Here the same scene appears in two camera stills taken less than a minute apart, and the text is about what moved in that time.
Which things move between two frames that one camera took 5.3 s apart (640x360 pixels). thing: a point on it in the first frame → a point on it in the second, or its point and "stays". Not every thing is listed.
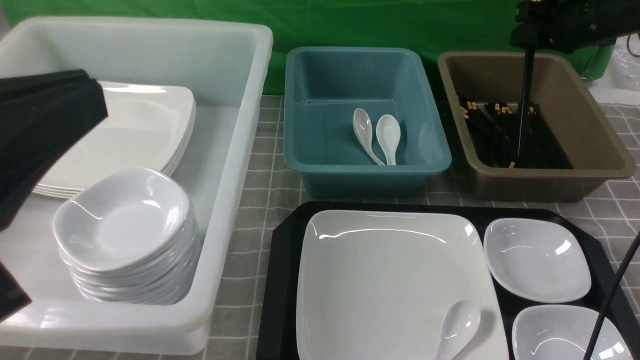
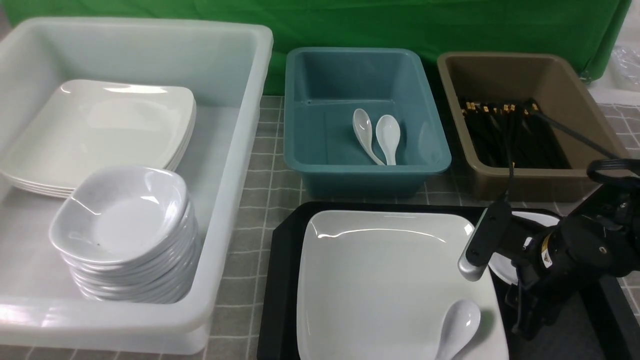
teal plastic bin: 324,88 stays
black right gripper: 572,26 → 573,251
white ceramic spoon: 461,319 stays
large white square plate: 379,285 stays
